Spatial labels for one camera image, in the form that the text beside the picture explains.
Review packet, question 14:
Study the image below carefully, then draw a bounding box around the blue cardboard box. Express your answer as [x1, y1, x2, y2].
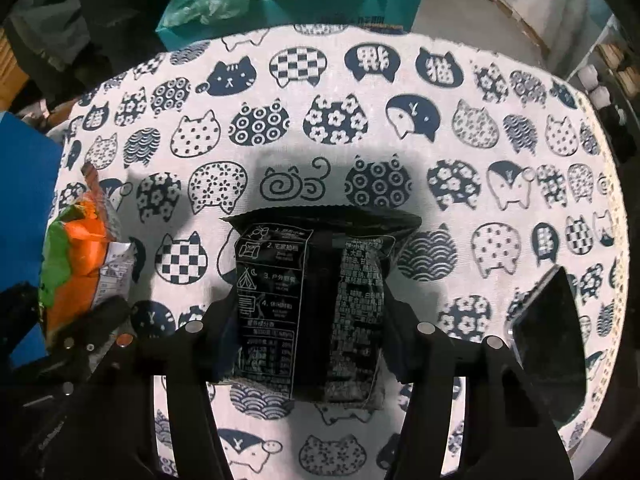
[0, 112, 66, 366]

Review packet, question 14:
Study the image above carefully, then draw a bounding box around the black smartphone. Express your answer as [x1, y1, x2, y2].
[505, 265, 588, 431]

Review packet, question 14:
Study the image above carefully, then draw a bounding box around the orange and green snack bag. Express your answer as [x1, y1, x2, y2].
[40, 162, 136, 341]

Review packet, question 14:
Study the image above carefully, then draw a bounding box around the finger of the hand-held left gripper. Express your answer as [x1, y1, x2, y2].
[52, 294, 132, 361]

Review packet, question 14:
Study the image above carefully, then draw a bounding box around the black snack packet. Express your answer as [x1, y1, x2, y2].
[220, 210, 423, 406]

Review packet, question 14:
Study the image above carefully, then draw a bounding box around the cat print tablecloth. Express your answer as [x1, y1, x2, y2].
[42, 25, 628, 480]

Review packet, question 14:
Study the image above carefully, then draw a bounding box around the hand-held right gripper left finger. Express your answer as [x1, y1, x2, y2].
[87, 295, 246, 480]

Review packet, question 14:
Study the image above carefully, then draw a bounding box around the dark cloth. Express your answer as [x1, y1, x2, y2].
[5, 0, 171, 96]

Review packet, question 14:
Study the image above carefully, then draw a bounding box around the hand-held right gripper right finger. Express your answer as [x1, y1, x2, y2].
[384, 297, 573, 480]

